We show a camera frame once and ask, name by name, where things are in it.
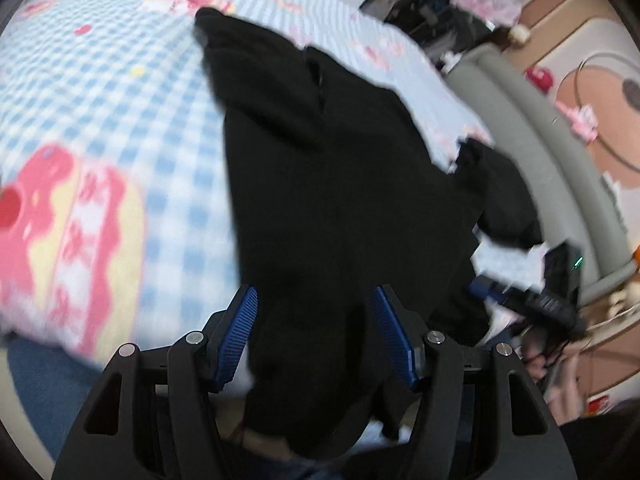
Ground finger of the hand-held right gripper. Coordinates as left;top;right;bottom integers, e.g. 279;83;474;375
469;279;508;306

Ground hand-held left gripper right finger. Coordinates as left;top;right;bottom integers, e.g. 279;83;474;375
372;284;577;480

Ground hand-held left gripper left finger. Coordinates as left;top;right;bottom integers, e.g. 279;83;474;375
51;285;259;480

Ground black fleece jacket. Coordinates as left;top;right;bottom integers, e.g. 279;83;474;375
192;6;493;461

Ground folded black clothes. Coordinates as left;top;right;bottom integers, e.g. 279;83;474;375
452;139;545;251

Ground person's right hand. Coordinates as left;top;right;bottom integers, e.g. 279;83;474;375
520;337;581;416

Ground person's left hand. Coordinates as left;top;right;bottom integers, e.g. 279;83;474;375
239;425;296;461

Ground grey padded bed headboard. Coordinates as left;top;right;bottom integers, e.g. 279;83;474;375
445;44;632;306

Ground pink white plush toy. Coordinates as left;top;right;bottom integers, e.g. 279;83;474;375
555;100;601;138

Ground red plush toy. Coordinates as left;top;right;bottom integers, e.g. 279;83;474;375
526;66;555;92

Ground thin round hoop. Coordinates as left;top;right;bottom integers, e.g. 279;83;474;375
574;52;640;172

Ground blue checkered printed blanket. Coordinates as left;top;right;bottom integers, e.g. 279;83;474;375
0;0;551;376

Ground pink patterned cloth cover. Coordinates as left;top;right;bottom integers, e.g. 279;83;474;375
457;0;521;26

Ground dark glass wardrobe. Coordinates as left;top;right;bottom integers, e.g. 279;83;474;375
360;0;511;56

